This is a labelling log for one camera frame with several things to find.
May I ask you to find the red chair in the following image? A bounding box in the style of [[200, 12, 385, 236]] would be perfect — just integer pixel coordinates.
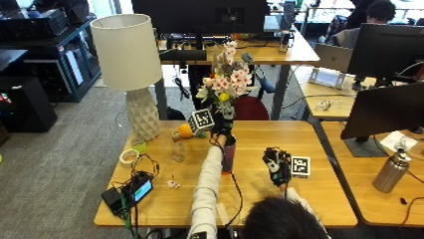
[[231, 95, 269, 121]]

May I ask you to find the right glove marker cube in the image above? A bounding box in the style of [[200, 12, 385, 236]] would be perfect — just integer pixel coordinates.
[[289, 155, 311, 177]]

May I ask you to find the white tape roll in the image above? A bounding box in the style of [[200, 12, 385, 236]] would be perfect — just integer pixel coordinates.
[[118, 148, 142, 165]]

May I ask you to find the white paper sheet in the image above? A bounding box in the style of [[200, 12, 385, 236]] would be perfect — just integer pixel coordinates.
[[378, 129, 418, 154]]

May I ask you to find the person's right hand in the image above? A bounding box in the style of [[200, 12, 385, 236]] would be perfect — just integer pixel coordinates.
[[260, 146, 292, 187]]

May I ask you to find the wooden desk with grey legs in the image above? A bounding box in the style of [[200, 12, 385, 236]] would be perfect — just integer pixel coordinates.
[[154, 30, 321, 121]]

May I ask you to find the wide black monitor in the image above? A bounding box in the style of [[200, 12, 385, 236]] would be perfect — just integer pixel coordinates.
[[130, 0, 271, 51]]

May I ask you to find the orange artificial fruit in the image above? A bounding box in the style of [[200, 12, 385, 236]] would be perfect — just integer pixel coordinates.
[[178, 122, 196, 139]]

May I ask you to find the left glove marker cube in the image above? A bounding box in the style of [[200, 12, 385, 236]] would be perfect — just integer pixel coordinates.
[[187, 108, 215, 134]]

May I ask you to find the glove marker cube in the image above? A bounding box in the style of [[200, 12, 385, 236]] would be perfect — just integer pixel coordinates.
[[289, 155, 311, 177], [187, 108, 215, 134]]

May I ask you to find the black monitor on square stand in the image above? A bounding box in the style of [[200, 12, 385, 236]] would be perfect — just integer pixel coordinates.
[[338, 82, 424, 158]]

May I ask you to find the green tape roll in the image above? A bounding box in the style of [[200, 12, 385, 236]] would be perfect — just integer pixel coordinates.
[[130, 136, 148, 154]]

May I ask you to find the black cable bundle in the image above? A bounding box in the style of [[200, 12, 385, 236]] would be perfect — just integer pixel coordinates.
[[115, 152, 162, 239]]

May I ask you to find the clear glass bottle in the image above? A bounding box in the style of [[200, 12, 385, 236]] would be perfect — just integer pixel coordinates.
[[171, 130, 187, 163]]

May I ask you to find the pink and white flower bouquet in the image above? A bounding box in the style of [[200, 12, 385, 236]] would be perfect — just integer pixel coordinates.
[[195, 40, 255, 121]]

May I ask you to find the black power box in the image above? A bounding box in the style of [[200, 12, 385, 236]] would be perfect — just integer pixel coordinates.
[[99, 187, 130, 216]]

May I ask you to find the flat black box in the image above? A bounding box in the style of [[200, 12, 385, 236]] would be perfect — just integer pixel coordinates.
[[158, 49, 208, 62]]

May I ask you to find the black plug with cable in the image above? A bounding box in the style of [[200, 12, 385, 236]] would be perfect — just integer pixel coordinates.
[[398, 195, 424, 227]]

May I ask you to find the black glove cable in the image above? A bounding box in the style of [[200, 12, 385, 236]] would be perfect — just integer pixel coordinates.
[[208, 134, 244, 231]]

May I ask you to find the person's left hand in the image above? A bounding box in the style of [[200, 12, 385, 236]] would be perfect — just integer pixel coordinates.
[[210, 106, 236, 146]]

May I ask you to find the black device with screen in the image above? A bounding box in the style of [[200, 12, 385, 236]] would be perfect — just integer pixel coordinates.
[[122, 172, 155, 205]]

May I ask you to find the white table lamp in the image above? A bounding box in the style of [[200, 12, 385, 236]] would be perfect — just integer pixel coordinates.
[[89, 13, 164, 142]]

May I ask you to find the purple vase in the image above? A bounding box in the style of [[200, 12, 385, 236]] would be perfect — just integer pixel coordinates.
[[220, 134, 237, 174]]

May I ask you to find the black shelf unit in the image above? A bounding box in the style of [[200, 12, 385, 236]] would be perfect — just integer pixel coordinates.
[[0, 9, 103, 104]]

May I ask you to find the black monitor with rounded back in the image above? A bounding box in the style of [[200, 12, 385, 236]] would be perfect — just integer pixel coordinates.
[[345, 23, 424, 92]]

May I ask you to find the silver laptop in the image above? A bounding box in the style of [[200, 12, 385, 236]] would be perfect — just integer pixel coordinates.
[[313, 43, 354, 75]]

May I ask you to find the black cabinet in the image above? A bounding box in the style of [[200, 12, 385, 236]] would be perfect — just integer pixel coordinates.
[[0, 76, 59, 134]]

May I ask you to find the steel water bottle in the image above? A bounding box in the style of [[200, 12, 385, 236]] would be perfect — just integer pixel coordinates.
[[370, 147, 413, 194]]

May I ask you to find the white tablet stand device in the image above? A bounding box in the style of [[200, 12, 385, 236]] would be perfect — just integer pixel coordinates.
[[307, 67, 348, 91]]

